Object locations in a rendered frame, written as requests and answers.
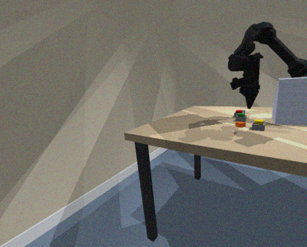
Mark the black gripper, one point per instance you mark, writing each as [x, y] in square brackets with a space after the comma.
[250, 90]

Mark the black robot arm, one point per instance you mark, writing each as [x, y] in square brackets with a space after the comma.
[264, 33]

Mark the orange block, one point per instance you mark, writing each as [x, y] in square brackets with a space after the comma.
[240, 124]

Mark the yellow button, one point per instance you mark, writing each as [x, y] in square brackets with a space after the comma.
[258, 125]

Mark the green button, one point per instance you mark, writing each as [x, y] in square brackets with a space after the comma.
[241, 117]

